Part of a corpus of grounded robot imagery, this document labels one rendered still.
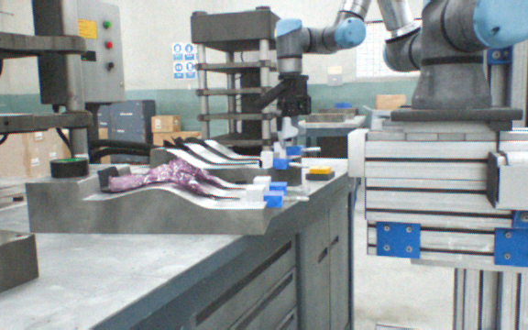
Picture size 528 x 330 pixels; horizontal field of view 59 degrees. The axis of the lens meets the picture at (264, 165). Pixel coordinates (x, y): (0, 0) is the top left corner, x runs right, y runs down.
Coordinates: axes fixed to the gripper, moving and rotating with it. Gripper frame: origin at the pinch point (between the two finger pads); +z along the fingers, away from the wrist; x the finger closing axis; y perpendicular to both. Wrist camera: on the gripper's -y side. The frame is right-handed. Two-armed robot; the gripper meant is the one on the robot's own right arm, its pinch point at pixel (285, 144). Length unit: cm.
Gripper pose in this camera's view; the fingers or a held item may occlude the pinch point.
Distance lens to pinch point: 137.4
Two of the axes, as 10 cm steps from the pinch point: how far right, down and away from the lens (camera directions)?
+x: 4.1, -1.3, 9.0
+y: 9.1, 0.2, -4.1
